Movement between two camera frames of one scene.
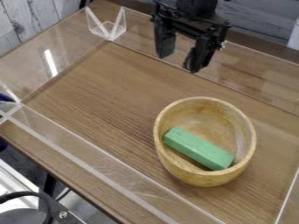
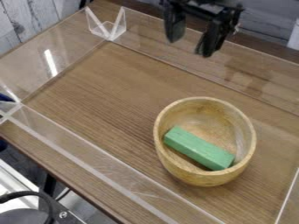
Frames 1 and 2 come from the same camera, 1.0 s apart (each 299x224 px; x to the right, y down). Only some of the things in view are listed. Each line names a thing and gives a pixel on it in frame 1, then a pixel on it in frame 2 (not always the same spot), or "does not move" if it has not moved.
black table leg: x=51 y=185 does not move
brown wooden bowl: x=205 y=136 does not move
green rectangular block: x=199 y=150 does not move
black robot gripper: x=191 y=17 to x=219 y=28
